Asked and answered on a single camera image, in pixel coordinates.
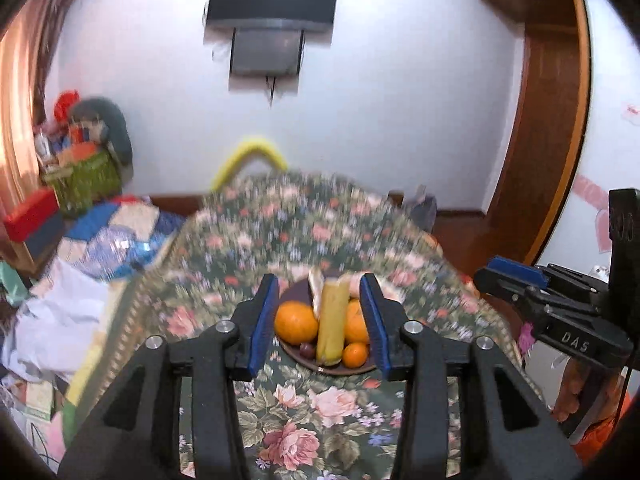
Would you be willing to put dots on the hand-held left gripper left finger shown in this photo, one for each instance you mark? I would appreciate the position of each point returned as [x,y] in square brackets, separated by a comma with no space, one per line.
[262,325]

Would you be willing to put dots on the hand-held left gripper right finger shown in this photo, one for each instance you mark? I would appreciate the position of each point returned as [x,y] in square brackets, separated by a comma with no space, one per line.
[375,325]

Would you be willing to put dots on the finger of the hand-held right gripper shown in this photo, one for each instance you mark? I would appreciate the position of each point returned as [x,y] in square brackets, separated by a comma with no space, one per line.
[505,290]
[517,269]

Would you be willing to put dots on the orange with sticker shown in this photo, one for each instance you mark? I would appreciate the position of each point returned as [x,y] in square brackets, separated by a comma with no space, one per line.
[356,322]

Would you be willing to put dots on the plain orange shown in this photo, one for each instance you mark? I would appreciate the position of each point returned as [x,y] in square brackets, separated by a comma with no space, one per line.
[296,322]

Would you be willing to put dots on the small tangerine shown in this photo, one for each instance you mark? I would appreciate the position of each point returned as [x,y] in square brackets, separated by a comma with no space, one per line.
[355,355]

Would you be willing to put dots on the yellow corn cob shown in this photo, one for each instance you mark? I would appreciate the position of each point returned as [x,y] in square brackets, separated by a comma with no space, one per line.
[332,320]

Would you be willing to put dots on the dark round plate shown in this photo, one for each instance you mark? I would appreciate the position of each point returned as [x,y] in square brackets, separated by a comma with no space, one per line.
[345,369]

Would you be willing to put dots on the person's right hand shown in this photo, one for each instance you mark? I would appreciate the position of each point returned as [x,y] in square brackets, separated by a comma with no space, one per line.
[567,392]

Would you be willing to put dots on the pale tan fruit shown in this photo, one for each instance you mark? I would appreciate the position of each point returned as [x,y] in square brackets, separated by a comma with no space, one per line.
[316,290]
[354,284]

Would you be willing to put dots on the dark grape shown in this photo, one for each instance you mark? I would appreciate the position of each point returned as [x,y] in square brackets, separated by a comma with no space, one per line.
[307,350]

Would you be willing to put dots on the floral bedspread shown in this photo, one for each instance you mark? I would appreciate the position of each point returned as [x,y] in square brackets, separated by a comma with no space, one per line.
[310,225]

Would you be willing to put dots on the grey bag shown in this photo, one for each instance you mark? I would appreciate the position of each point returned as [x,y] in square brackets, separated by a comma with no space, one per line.
[422,210]

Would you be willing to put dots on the blue patterned quilt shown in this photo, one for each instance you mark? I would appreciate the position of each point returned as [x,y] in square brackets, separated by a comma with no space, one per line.
[115,240]

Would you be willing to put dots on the yellow padded bar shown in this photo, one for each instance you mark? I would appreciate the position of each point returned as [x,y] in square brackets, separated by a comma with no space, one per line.
[250,147]

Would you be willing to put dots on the yellow knitted cloth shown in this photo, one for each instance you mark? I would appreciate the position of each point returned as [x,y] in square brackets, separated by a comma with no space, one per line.
[87,375]

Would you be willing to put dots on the white crumpled cloth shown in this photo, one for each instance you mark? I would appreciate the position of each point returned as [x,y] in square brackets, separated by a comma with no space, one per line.
[60,320]

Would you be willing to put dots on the green patterned box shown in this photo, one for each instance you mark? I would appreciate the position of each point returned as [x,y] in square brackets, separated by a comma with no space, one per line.
[87,185]

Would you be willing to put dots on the grey plush pillow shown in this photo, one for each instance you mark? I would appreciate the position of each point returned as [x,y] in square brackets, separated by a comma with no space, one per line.
[117,130]

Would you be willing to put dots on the orange flat box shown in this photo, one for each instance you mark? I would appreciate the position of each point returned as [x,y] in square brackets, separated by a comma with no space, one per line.
[77,154]

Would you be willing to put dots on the red and blue box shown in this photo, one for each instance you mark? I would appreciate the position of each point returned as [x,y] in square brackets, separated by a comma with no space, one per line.
[32,220]

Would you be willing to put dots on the red fabric flower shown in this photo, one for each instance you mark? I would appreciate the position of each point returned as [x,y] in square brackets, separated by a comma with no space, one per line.
[67,105]

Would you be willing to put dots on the pink curtain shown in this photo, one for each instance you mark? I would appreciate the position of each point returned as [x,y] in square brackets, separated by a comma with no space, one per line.
[20,85]

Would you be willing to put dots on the wooden bed post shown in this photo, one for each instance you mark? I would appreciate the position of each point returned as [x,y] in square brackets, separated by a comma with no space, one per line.
[396,199]

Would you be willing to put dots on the wooden bed rail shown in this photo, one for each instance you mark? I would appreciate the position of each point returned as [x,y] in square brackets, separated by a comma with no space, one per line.
[175,204]

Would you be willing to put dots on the small wall-mounted screen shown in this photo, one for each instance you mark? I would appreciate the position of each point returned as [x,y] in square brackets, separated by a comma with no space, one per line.
[267,52]

